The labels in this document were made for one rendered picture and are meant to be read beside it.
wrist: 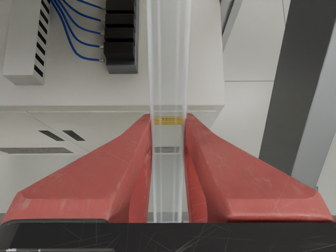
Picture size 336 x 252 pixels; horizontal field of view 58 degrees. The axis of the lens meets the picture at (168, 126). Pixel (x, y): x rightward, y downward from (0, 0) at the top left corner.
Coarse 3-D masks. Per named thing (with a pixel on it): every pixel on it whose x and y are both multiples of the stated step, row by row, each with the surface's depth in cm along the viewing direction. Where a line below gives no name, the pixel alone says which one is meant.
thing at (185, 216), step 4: (148, 212) 25; (152, 212) 25; (184, 212) 25; (0, 216) 24; (148, 216) 24; (152, 216) 24; (184, 216) 24; (0, 220) 24; (148, 220) 24; (152, 220) 24; (184, 220) 24; (188, 220) 24
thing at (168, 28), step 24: (168, 0) 9; (168, 24) 9; (168, 48) 10; (168, 72) 10; (168, 96) 11; (168, 120) 12; (168, 144) 12; (168, 168) 13; (168, 192) 14; (168, 216) 15
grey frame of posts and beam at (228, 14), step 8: (224, 0) 55; (232, 0) 57; (240, 0) 55; (224, 8) 58; (232, 8) 58; (224, 16) 60; (232, 16) 60; (224, 24) 64; (232, 24) 63; (224, 32) 66; (224, 40) 69
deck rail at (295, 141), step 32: (320, 0) 16; (288, 32) 20; (320, 32) 16; (288, 64) 20; (320, 64) 16; (288, 96) 20; (320, 96) 17; (288, 128) 20; (320, 128) 18; (288, 160) 20; (320, 160) 19
